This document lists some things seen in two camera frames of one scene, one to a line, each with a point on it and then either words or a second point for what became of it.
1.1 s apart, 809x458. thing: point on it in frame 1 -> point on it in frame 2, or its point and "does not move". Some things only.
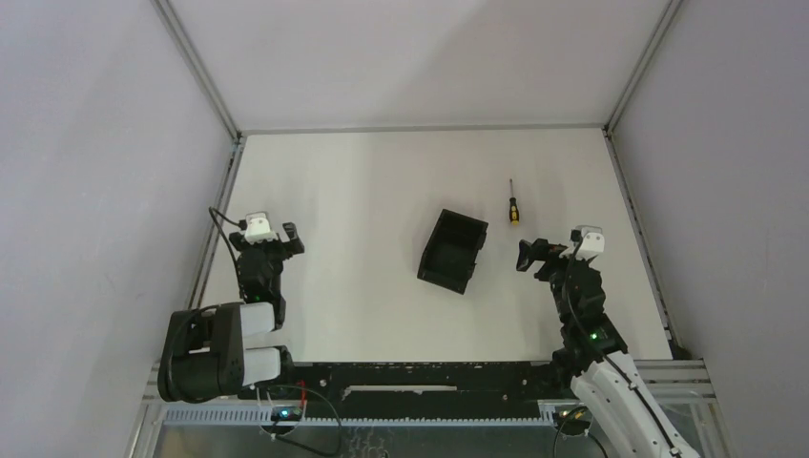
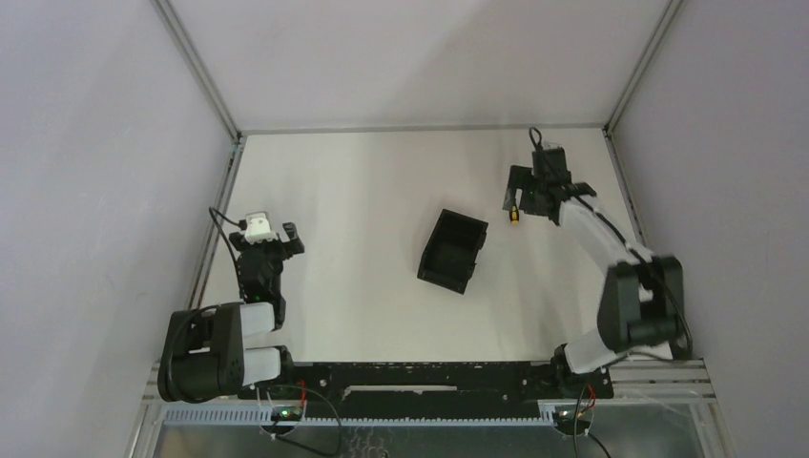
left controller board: (286, 413) does not move
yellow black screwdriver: (513, 210) does not move
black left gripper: (272, 247) does not move
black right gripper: (545, 252) -> (522, 177)
